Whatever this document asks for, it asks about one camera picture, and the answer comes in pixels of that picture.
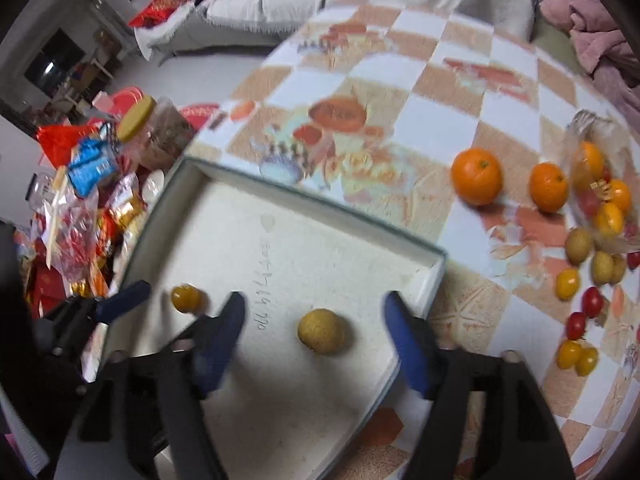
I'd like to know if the red cherry tomato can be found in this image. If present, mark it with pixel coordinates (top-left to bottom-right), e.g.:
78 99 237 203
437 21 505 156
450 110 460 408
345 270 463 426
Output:
565 312 588 340
582 286 604 318

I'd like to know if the clear glass fruit bowl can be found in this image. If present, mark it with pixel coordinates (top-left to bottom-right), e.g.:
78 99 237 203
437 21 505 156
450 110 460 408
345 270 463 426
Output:
562 110 639 254

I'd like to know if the red snack packets pile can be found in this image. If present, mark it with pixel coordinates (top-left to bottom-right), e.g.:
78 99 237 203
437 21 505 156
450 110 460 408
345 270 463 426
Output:
14 120 149 318

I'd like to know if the white shallow box tray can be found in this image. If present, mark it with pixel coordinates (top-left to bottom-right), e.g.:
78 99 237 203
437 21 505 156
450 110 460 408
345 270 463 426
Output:
104 157 447 479

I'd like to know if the brown longan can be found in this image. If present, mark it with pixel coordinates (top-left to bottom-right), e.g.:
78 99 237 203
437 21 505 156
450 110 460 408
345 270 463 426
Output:
564 228 593 266
591 250 614 286
297 309 346 354
610 254 627 284

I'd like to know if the jar with yellow lid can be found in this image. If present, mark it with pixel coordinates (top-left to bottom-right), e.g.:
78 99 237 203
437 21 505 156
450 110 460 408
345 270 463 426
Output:
116 96 196 171

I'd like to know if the checkered patterned tablecloth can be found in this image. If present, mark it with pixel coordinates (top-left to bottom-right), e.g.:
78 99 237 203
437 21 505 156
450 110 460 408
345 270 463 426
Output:
190 3 639 479

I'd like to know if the large orange mandarin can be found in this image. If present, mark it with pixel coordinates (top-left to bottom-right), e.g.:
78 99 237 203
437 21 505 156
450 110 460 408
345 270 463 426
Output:
450 148 503 207

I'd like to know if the blue snack packet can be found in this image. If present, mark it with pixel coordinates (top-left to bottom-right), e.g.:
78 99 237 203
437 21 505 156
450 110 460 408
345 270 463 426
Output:
67 138 119 198

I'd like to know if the yellow cherry tomato pair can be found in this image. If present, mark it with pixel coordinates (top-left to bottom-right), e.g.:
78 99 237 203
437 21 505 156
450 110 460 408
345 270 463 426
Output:
575 347 599 377
555 339 582 370

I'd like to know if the pink blanket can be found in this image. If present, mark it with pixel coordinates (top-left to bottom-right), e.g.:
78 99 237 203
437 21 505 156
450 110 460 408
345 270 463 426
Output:
538 0 639 129

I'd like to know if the yellow cherry tomato on table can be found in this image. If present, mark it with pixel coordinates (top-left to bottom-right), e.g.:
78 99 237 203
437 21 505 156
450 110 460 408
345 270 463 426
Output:
554 268 580 301

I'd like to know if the red tomato behind bowl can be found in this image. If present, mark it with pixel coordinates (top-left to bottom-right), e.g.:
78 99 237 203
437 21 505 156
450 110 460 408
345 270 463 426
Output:
626 252 640 271

